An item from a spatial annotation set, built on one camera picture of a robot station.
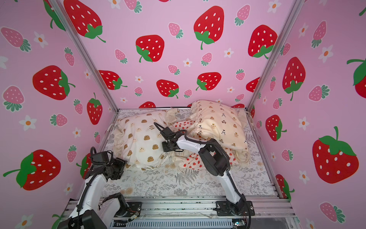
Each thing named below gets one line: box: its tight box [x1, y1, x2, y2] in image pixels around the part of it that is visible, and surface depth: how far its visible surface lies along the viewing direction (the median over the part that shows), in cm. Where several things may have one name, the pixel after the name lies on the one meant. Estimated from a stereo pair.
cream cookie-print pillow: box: [113, 109, 179, 170], surface depth 93 cm
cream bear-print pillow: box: [186, 99, 250, 164], surface depth 90 cm
